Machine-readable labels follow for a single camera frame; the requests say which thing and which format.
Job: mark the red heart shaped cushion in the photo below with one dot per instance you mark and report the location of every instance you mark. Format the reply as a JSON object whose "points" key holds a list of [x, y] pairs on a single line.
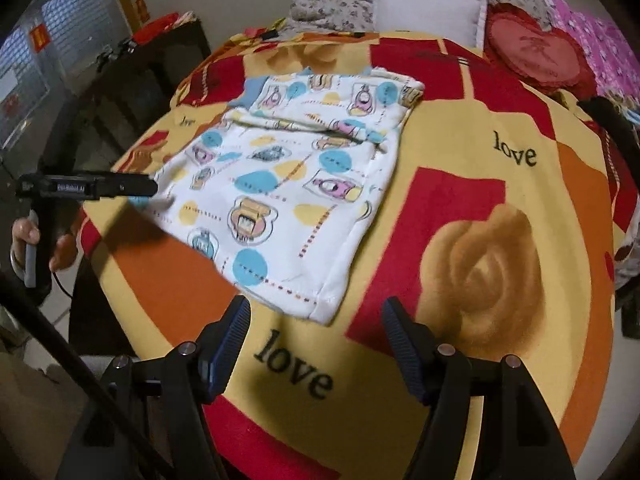
{"points": [[547, 60]]}

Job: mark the white cartoon print baby shirt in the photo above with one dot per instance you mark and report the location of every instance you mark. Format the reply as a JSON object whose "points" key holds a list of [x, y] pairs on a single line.
{"points": [[279, 193]]}

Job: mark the yellow red orange rose blanket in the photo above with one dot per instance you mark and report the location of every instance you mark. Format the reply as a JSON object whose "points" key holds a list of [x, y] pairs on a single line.
{"points": [[499, 231]]}

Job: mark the dark cartoon print garment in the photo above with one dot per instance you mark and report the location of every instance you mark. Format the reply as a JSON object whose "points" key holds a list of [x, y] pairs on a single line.
{"points": [[603, 112]]}

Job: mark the dark bedside cabinet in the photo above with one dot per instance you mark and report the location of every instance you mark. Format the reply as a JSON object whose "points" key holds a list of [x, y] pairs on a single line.
{"points": [[126, 97]]}

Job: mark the pink patterned quilt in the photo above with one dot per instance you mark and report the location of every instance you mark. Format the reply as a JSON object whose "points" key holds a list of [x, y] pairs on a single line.
{"points": [[607, 51]]}

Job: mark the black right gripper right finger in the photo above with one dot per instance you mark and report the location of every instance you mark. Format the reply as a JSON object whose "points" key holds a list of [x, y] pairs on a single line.
{"points": [[518, 438]]}

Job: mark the window with metal grille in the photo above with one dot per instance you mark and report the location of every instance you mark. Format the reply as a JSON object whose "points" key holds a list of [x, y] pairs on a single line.
{"points": [[51, 53]]}

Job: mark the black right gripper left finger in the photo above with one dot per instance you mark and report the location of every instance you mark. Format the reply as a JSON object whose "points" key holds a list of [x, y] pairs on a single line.
{"points": [[145, 419]]}

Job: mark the white square pillow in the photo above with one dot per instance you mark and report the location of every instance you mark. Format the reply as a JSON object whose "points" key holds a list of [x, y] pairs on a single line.
{"points": [[461, 21]]}

